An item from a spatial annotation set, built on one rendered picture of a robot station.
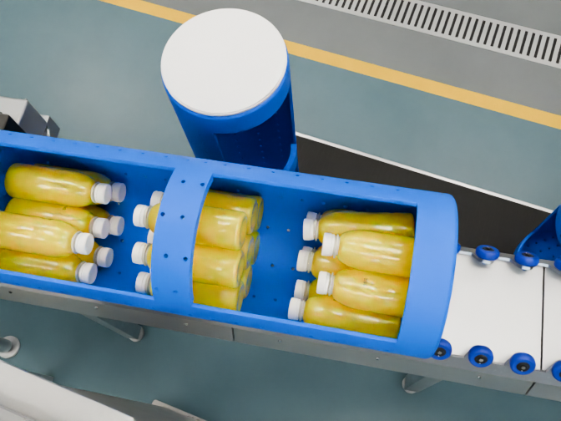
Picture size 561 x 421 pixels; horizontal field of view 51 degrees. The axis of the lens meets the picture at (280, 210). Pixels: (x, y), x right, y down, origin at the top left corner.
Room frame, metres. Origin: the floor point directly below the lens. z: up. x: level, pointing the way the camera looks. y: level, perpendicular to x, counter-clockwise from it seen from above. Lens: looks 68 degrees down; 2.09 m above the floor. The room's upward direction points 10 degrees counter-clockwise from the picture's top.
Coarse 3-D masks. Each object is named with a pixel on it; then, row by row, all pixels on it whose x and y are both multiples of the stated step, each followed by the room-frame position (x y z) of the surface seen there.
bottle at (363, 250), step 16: (336, 240) 0.30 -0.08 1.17; (352, 240) 0.29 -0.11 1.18; (368, 240) 0.28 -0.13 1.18; (384, 240) 0.28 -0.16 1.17; (400, 240) 0.28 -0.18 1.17; (352, 256) 0.26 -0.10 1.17; (368, 256) 0.26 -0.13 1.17; (384, 256) 0.25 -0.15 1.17; (400, 256) 0.25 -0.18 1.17; (384, 272) 0.23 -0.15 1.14; (400, 272) 0.23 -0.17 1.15
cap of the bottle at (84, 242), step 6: (84, 234) 0.41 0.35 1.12; (90, 234) 0.41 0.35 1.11; (78, 240) 0.40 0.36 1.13; (84, 240) 0.39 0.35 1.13; (90, 240) 0.40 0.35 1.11; (78, 246) 0.39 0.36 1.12; (84, 246) 0.38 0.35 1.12; (90, 246) 0.39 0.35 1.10; (78, 252) 0.38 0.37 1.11; (84, 252) 0.38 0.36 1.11
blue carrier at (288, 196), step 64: (0, 192) 0.56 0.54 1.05; (128, 192) 0.53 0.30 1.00; (192, 192) 0.40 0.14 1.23; (256, 192) 0.46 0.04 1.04; (320, 192) 0.37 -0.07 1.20; (384, 192) 0.35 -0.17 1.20; (128, 256) 0.41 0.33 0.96; (192, 256) 0.30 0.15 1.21; (448, 256) 0.22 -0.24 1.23; (256, 320) 0.20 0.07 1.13
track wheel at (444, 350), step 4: (444, 340) 0.13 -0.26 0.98; (440, 344) 0.12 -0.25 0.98; (444, 344) 0.12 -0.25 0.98; (448, 344) 0.12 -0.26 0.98; (440, 348) 0.12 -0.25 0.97; (444, 348) 0.12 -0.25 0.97; (448, 348) 0.11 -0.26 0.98; (436, 352) 0.11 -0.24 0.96; (440, 352) 0.11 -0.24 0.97; (444, 352) 0.11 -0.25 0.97; (448, 352) 0.11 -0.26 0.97; (432, 356) 0.11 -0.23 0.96; (436, 356) 0.11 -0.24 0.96; (440, 356) 0.11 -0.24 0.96; (444, 356) 0.10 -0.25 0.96; (448, 356) 0.10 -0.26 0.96
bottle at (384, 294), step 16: (352, 272) 0.25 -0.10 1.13; (368, 272) 0.24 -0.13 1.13; (336, 288) 0.23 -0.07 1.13; (352, 288) 0.22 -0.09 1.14; (368, 288) 0.21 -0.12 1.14; (384, 288) 0.21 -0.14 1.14; (400, 288) 0.20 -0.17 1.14; (352, 304) 0.20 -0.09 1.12; (368, 304) 0.19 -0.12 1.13; (384, 304) 0.19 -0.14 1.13; (400, 304) 0.18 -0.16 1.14
